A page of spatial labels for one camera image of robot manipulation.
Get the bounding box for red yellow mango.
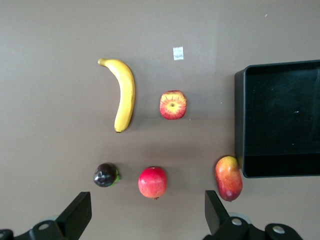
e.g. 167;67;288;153
214;155;243;202

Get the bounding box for red pomegranate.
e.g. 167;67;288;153
137;166;168;201

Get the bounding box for small tape mark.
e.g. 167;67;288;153
172;46;184;61

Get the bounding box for black plastic tray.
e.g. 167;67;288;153
234;59;320;179

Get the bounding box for dark purple eggplant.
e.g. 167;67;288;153
93;162;121;188

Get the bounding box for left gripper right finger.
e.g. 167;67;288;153
202;190;301;240

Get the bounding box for yellow banana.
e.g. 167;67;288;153
97;57;136;134

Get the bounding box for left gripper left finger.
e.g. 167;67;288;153
0;191;92;240

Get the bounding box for red yellow apple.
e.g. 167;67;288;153
159;89;188;121

